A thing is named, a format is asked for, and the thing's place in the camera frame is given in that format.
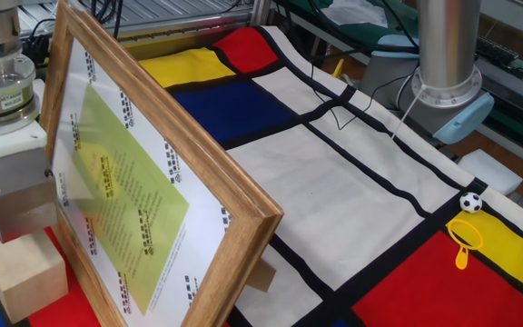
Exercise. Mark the grey ribbed metal panel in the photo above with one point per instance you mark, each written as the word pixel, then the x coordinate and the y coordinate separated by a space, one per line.
pixel 152 6

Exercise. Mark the yellow plastic piece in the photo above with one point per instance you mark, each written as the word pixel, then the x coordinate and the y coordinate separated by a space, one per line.
pixel 338 69

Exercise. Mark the grey Schunk gripper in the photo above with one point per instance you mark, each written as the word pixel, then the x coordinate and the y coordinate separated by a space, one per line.
pixel 23 195

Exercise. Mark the yellow toy magnifying glass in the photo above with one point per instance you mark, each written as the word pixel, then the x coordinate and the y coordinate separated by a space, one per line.
pixel 461 260

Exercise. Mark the plain wooden block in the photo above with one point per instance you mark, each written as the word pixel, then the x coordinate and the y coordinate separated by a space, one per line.
pixel 25 277

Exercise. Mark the white foam block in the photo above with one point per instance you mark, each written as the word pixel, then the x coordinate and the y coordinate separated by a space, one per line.
pixel 488 170

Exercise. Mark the colour block patterned tablecloth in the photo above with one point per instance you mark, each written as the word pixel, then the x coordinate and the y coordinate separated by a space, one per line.
pixel 334 204

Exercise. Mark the green topped work bench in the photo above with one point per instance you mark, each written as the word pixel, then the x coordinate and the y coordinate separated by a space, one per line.
pixel 361 36

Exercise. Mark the black keyboard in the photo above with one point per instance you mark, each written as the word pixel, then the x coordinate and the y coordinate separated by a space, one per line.
pixel 497 51

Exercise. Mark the aluminium frame post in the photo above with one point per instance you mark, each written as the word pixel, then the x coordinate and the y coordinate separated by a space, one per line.
pixel 261 11

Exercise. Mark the white crumpled plastic sheet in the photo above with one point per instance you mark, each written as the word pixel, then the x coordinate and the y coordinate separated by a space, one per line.
pixel 357 12

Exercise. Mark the aluminium frame rail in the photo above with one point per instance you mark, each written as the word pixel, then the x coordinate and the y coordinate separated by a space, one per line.
pixel 175 25

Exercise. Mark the wooden picture frame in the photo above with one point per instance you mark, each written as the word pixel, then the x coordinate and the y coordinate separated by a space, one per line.
pixel 130 195

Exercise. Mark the small toy soccer ball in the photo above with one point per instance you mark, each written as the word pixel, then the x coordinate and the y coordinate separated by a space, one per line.
pixel 470 202

